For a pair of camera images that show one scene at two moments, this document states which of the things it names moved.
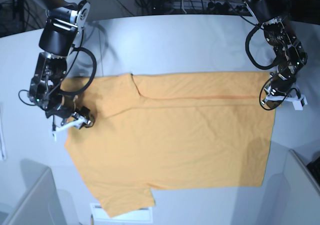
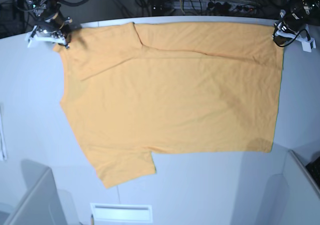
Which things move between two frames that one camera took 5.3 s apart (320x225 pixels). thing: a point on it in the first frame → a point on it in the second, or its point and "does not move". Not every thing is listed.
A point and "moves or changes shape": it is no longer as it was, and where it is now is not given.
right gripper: (278, 88) → (290, 22)
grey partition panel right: (301, 193) does not move
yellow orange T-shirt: (162, 131) moves or changes shape
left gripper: (65, 107) → (54, 21)
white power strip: (226, 6) does not move
